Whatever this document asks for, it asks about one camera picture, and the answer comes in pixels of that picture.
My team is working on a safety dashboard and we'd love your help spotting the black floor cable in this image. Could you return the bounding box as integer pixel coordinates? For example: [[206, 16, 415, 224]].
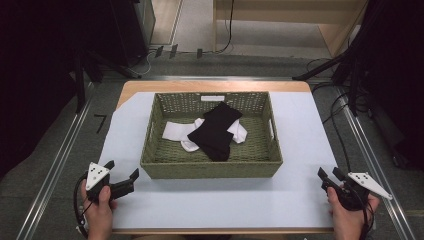
[[309, 58, 371, 174]]

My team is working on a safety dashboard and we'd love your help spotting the white table mat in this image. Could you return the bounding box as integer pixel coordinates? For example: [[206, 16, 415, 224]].
[[99, 91, 338, 230]]

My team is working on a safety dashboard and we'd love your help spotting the white sock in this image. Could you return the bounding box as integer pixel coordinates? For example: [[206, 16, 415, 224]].
[[226, 119, 249, 145], [161, 117, 205, 153]]

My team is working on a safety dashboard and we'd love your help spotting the black cabinet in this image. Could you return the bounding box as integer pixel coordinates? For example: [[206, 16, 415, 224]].
[[109, 0, 157, 66]]

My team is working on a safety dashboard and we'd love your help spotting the person's left hand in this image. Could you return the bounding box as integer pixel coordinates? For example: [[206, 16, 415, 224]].
[[80, 179, 118, 232]]

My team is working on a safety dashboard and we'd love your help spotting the person's right hand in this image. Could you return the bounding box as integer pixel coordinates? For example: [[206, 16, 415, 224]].
[[326, 185, 381, 232]]

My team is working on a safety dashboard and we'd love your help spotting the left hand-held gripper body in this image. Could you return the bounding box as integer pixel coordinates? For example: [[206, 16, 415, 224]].
[[85, 161, 136, 203]]

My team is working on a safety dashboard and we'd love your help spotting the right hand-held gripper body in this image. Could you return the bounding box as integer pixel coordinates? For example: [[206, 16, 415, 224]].
[[325, 171, 394, 212]]

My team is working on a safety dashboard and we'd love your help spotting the black sock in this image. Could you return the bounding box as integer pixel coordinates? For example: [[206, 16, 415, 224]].
[[186, 101, 244, 163]]

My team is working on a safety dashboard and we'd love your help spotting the green woven basket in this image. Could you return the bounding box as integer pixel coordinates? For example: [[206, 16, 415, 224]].
[[140, 91, 284, 180]]

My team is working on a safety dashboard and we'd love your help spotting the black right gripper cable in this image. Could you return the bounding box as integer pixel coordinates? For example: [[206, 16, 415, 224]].
[[359, 196, 376, 240]]

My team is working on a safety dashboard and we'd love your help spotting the metal floor rail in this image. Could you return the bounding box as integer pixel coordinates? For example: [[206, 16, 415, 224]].
[[15, 82, 96, 240], [335, 87, 418, 240]]

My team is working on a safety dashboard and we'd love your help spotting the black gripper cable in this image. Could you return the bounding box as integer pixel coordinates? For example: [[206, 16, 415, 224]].
[[359, 196, 376, 240], [72, 173, 90, 239]]

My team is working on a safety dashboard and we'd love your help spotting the black stand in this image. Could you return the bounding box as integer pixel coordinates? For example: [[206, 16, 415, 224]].
[[71, 49, 143, 114], [292, 39, 371, 116]]

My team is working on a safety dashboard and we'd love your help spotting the black hanging cable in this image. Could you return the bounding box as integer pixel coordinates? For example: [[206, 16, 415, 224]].
[[213, 0, 236, 55]]

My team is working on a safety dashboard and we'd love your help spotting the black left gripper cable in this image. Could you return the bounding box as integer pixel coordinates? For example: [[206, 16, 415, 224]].
[[72, 173, 90, 239]]

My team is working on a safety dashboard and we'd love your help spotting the light wooden bench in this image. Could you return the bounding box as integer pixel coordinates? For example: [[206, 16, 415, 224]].
[[212, 0, 369, 58]]

